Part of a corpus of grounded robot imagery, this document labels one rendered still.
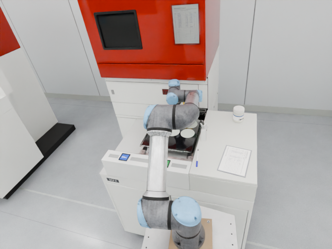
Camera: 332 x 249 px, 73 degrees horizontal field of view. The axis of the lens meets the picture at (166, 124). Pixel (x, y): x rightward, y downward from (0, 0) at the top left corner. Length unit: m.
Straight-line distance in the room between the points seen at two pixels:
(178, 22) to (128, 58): 0.43
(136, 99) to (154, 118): 0.87
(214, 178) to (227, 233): 0.26
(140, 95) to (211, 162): 0.82
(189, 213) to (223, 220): 0.35
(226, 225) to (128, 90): 1.19
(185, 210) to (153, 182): 0.17
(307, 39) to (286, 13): 0.38
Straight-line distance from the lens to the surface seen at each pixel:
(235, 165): 1.29
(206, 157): 1.33
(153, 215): 0.98
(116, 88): 1.87
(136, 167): 1.36
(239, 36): 3.01
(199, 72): 1.52
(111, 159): 1.43
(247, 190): 1.27
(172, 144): 1.52
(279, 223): 2.29
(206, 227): 1.18
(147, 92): 1.77
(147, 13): 1.49
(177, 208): 0.95
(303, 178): 2.67
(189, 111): 1.00
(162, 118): 0.98
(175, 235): 1.10
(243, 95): 3.33
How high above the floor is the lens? 1.91
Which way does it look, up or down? 37 degrees down
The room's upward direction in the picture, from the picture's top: 8 degrees counter-clockwise
